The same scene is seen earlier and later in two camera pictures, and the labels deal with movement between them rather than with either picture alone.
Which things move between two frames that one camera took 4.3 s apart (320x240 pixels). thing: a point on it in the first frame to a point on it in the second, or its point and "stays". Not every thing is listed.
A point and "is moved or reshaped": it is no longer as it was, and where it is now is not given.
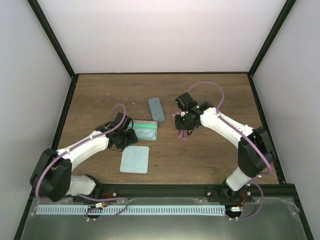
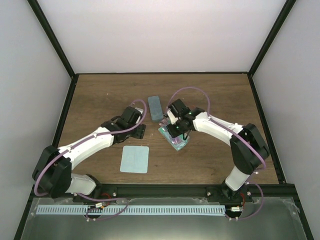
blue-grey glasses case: [156, 109] stays
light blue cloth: [135, 159] stays
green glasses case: [144, 130] to [178, 142]
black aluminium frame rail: [278, 191] stays
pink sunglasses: [182, 133] is moved or reshaped
